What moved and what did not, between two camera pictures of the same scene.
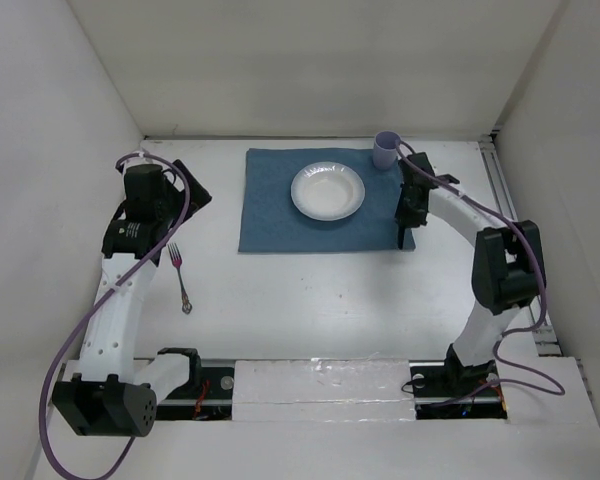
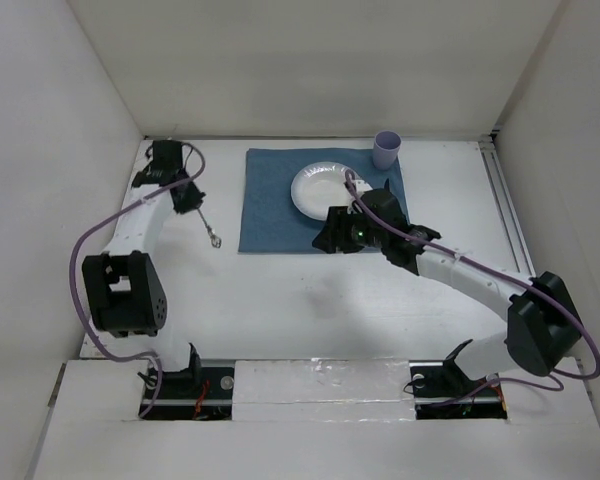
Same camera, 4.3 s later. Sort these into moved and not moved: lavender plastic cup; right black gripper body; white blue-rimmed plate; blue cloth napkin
Moved: right black gripper body
Not moved: blue cloth napkin; lavender plastic cup; white blue-rimmed plate
